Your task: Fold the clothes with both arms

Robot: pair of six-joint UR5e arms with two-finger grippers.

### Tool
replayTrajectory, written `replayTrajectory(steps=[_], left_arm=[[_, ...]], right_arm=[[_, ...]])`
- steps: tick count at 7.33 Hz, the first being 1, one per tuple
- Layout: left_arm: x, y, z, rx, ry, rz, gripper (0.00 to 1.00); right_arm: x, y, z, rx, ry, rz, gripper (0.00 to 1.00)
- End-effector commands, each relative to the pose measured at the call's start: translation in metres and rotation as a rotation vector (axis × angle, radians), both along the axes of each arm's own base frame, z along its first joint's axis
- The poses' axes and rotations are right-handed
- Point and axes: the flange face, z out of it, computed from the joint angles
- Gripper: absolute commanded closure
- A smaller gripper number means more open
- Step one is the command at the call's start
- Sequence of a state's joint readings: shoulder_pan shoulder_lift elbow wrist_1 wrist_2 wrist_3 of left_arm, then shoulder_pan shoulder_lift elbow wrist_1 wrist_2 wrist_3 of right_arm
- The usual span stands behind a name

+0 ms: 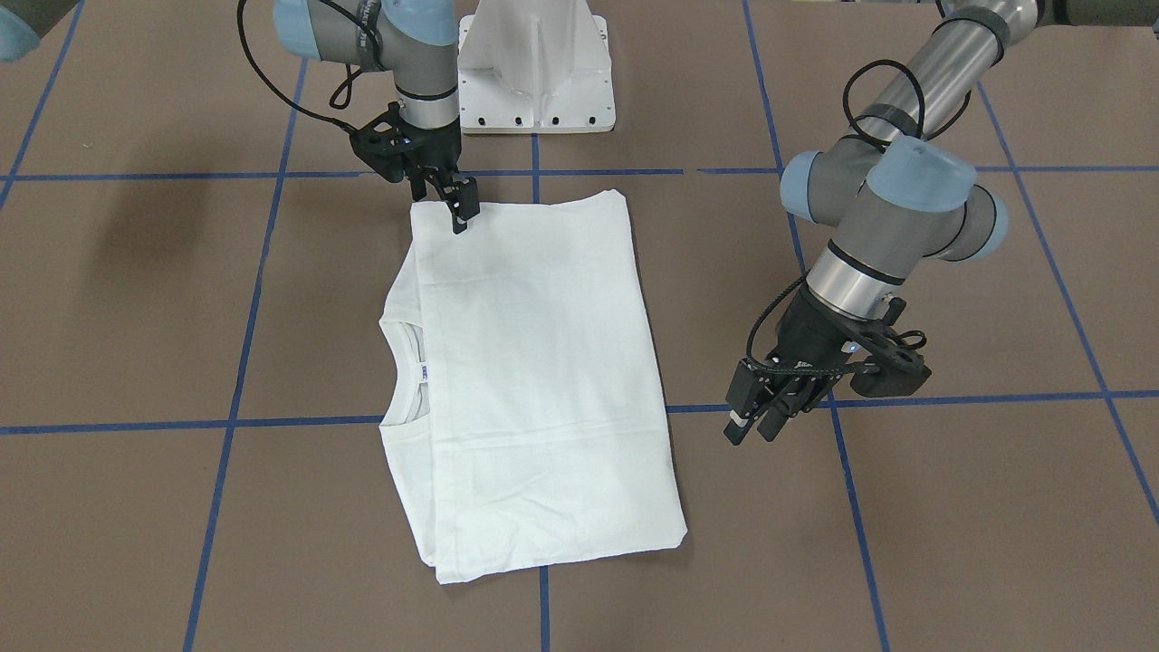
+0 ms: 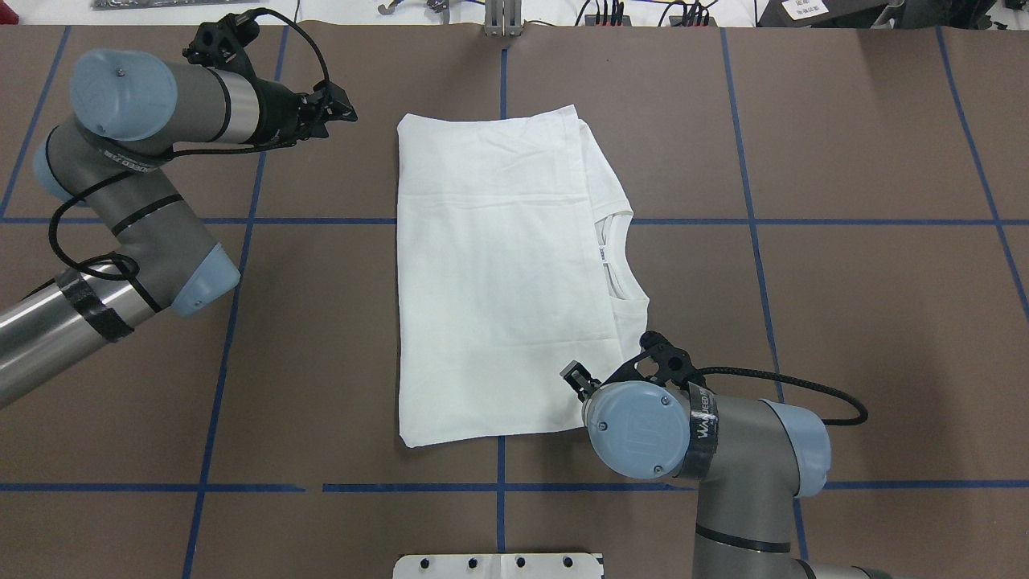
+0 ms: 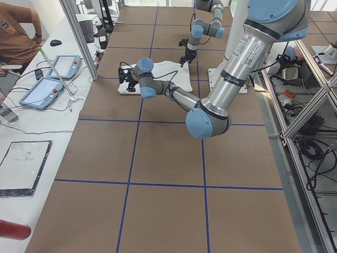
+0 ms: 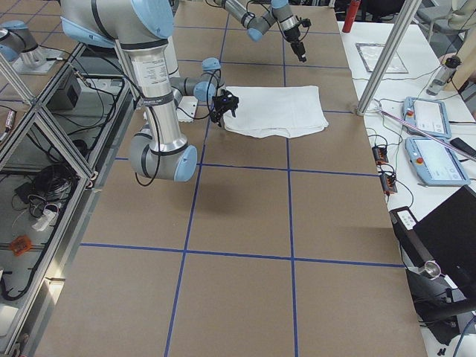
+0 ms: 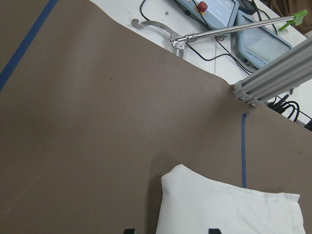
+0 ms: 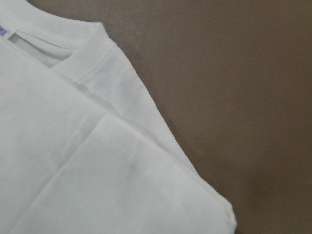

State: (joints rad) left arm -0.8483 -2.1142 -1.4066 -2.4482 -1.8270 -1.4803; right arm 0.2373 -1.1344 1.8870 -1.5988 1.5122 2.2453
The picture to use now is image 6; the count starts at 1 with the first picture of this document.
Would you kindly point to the white printed t-shirt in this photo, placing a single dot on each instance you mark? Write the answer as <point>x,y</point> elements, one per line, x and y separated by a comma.
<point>83,147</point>

